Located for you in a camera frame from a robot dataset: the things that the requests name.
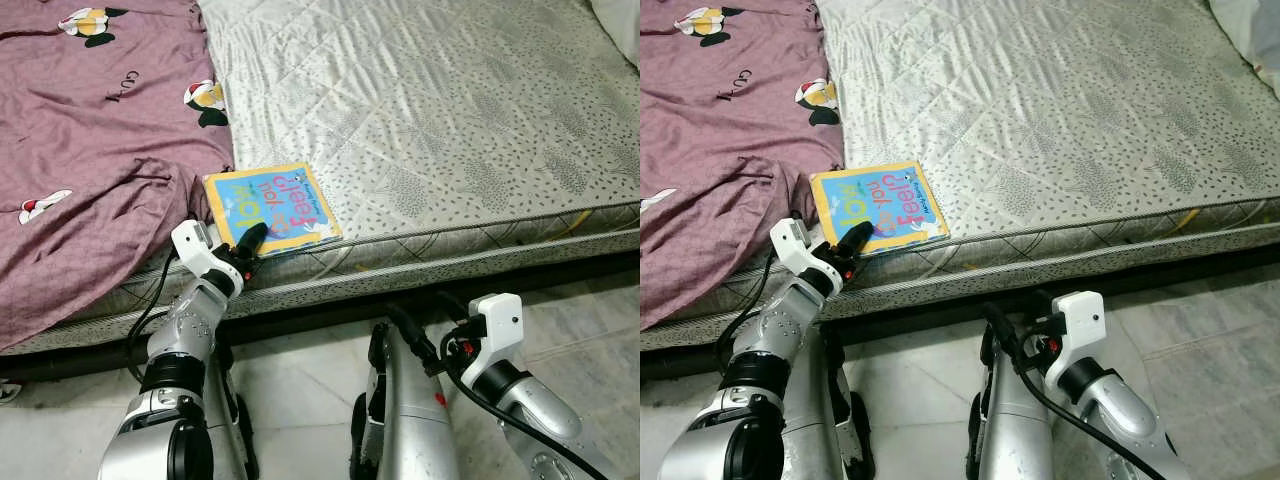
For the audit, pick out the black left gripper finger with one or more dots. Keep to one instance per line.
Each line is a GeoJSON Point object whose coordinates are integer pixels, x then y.
{"type": "Point", "coordinates": [856, 242]}
{"type": "Point", "coordinates": [252, 242]}

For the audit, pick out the blue yellow children's book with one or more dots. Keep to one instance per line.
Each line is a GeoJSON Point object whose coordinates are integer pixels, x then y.
{"type": "Point", "coordinates": [270, 205]}
{"type": "Point", "coordinates": [880, 205]}

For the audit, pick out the silver robot right leg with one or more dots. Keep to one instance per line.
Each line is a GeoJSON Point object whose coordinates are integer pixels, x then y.
{"type": "Point", "coordinates": [400, 420]}
{"type": "Point", "coordinates": [1005, 420]}

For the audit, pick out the silver robot leg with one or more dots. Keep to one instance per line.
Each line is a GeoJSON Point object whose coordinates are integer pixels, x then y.
{"type": "Point", "coordinates": [835, 420]}
{"type": "Point", "coordinates": [1005, 420]}
{"type": "Point", "coordinates": [400, 420]}
{"type": "Point", "coordinates": [232, 410]}

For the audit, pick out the silver robot left leg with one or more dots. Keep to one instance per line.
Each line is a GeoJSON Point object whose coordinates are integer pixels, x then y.
{"type": "Point", "coordinates": [835, 420]}
{"type": "Point", "coordinates": [232, 410]}

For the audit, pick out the purple blanket with cartoon prints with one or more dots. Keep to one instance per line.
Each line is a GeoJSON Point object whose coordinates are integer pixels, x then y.
{"type": "Point", "coordinates": [720, 130]}
{"type": "Point", "coordinates": [90, 130]}

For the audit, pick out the white quilted mattress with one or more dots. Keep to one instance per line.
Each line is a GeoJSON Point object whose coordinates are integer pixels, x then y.
{"type": "Point", "coordinates": [430, 110]}
{"type": "Point", "coordinates": [1050, 110]}

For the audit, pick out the white pillow green tree print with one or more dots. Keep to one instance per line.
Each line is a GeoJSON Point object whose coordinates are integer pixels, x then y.
{"type": "Point", "coordinates": [620, 25]}
{"type": "Point", "coordinates": [1255, 25]}

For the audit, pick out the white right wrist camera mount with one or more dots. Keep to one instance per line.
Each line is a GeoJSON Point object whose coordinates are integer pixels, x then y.
{"type": "Point", "coordinates": [497, 320]}
{"type": "Point", "coordinates": [1078, 320]}

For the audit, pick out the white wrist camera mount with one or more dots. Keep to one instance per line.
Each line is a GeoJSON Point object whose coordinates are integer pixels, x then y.
{"type": "Point", "coordinates": [1078, 320]}
{"type": "Point", "coordinates": [795, 240]}
{"type": "Point", "coordinates": [497, 320]}
{"type": "Point", "coordinates": [195, 245]}

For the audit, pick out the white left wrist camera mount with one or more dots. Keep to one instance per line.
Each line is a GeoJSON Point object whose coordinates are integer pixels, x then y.
{"type": "Point", "coordinates": [195, 245]}
{"type": "Point", "coordinates": [795, 240]}

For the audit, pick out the dark bed frame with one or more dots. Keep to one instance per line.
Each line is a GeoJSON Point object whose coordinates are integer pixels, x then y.
{"type": "Point", "coordinates": [1180, 270]}
{"type": "Point", "coordinates": [540, 275]}

